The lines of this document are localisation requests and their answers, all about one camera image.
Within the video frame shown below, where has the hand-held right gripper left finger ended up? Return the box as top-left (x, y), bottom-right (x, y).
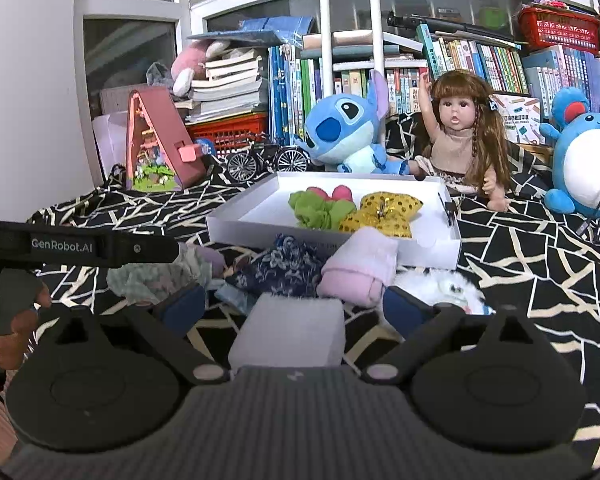
top-left (60, 282), bottom-right (230, 386)

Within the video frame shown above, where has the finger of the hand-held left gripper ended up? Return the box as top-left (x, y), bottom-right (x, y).
top-left (130, 232), bottom-right (179, 266)

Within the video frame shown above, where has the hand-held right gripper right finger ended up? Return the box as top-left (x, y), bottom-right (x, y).
top-left (361, 285), bottom-right (536, 386)

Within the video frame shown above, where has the pale green floral cloth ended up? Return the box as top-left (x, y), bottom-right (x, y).
top-left (106, 247), bottom-right (213, 307)

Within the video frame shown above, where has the blue face mask pack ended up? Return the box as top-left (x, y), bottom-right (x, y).
top-left (214, 280), bottom-right (258, 317)

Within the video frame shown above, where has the white fluffy plush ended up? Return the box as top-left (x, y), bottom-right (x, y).
top-left (377, 267), bottom-right (496, 336)

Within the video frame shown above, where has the purple plush toy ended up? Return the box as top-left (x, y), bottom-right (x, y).
top-left (190, 246), bottom-right (227, 278)

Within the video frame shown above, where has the pink towel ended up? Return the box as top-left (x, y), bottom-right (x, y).
top-left (316, 227), bottom-right (400, 308)

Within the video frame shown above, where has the white cardboard box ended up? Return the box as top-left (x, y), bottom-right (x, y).
top-left (205, 171), bottom-right (462, 271)

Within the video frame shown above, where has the navy floral cloth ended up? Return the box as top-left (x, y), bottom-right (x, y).
top-left (227, 234), bottom-right (331, 301)

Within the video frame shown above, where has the white soft block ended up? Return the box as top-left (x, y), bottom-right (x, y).
top-left (228, 292), bottom-right (346, 372)

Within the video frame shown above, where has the person's left hand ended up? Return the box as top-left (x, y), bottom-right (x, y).
top-left (0, 282), bottom-right (52, 371)

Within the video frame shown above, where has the gold sequin bow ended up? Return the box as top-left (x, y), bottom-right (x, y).
top-left (339, 191), bottom-right (424, 238)

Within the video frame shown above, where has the white paper bag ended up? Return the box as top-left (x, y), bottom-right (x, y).
top-left (92, 112), bottom-right (129, 173)

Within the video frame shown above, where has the pink toy house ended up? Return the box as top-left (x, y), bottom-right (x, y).
top-left (125, 87), bottom-right (207, 192)

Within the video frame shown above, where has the green and pink fabric flower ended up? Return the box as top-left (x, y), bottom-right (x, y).
top-left (288, 185), bottom-right (357, 232)

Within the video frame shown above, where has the red plastic basket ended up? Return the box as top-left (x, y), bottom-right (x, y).
top-left (517, 6), bottom-right (600, 54)
top-left (187, 112), bottom-right (270, 158)

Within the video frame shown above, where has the black model bicycle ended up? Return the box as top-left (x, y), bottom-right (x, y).
top-left (226, 132), bottom-right (311, 182)

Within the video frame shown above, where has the brown-haired doll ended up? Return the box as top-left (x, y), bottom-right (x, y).
top-left (414, 70), bottom-right (513, 212)

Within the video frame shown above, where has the grey cloth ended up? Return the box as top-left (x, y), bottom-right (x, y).
top-left (147, 62), bottom-right (173, 86)

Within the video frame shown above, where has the stack of grey books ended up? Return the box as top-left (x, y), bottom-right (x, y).
top-left (174, 47), bottom-right (270, 123)

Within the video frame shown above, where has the pink rabbit plush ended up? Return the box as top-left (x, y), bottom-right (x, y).
top-left (170, 39), bottom-right (231, 98)

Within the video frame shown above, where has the blue alien plush toy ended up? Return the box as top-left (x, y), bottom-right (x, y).
top-left (295, 70), bottom-right (416, 176)

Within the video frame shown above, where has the printed puzzle box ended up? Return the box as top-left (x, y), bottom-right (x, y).
top-left (491, 92), bottom-right (548, 146)

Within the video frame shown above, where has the blue round plush toy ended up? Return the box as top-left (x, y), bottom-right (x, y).
top-left (539, 87), bottom-right (600, 226)

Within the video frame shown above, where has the blue patterned bag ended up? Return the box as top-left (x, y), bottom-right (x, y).
top-left (187, 16), bottom-right (316, 46)

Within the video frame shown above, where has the row of upright books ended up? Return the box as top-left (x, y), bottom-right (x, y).
top-left (267, 25), bottom-right (600, 146)

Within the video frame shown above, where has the black stick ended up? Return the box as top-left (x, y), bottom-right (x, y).
top-left (386, 11), bottom-right (523, 38)

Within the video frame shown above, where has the white rack frame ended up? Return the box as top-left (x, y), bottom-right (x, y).
top-left (319, 0), bottom-right (383, 96)

